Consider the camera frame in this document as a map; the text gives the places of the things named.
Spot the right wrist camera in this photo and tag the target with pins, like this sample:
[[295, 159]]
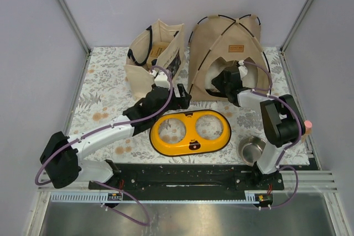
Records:
[[242, 69]]

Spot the yellow double bowl stand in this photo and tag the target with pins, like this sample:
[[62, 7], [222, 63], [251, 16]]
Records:
[[192, 142]]

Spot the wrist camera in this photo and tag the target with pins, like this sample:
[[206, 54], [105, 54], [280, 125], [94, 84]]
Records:
[[242, 69], [161, 79]]

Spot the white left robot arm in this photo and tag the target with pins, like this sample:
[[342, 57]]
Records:
[[63, 158]]

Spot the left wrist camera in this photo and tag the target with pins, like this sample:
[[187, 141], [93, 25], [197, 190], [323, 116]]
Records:
[[161, 79]]

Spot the stainless steel pet bowl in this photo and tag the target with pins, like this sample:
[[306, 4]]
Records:
[[250, 149]]

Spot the pink capped bottle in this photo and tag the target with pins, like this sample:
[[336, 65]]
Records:
[[308, 130]]

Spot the beige pet tent fabric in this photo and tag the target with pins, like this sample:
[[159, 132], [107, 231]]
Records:
[[196, 85]]

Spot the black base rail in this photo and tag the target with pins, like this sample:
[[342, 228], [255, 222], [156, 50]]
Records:
[[191, 181]]

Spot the white fluffy cushion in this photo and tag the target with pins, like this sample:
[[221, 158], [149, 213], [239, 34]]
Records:
[[249, 74]]

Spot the brown cardboard box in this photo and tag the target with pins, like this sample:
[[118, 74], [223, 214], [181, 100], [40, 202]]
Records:
[[156, 51]]

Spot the cream canvas tote bag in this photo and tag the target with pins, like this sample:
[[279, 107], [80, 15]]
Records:
[[171, 59]]

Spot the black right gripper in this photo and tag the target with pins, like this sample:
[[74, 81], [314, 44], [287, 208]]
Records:
[[217, 80]]

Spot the black tent pole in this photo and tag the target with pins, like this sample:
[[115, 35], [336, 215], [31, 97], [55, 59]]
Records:
[[219, 36], [251, 23]]

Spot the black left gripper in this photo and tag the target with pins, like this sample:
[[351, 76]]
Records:
[[182, 102]]

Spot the white slotted cable duct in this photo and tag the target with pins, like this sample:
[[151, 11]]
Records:
[[117, 197]]

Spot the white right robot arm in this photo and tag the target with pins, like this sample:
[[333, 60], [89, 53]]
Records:
[[282, 123]]

